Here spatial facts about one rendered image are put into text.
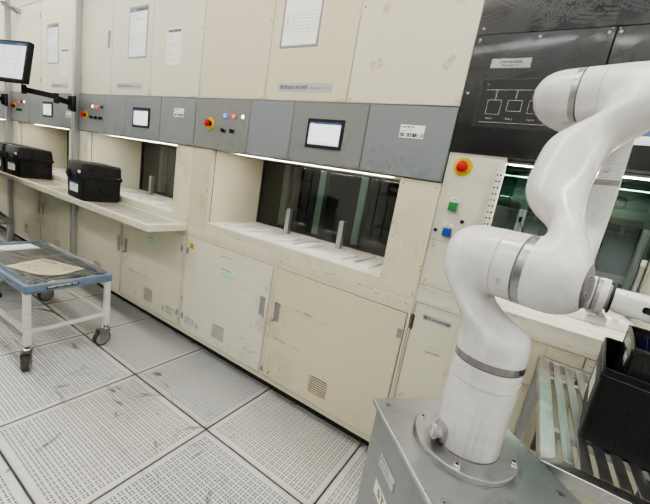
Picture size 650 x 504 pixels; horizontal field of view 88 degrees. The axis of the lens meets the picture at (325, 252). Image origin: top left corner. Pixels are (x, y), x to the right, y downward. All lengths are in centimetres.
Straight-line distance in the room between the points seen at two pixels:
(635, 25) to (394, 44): 75
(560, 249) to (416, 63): 109
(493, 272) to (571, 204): 16
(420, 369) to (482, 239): 98
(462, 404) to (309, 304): 113
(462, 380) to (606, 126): 50
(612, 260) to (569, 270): 169
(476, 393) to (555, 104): 58
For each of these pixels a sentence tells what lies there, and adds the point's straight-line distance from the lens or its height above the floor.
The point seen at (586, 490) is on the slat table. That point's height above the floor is 74.
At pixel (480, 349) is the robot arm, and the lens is 66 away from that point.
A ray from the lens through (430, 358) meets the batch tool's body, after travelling 152.
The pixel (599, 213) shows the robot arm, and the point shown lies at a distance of 99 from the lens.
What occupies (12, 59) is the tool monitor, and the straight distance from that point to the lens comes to 334.
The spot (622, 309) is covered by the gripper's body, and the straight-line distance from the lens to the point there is 102.
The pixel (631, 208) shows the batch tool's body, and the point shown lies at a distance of 189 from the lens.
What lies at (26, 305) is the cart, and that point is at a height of 36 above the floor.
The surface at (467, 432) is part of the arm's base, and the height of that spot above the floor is 83.
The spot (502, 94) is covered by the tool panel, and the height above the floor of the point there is 161.
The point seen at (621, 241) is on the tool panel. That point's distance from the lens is 230.
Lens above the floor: 121
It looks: 12 degrees down
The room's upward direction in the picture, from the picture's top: 10 degrees clockwise
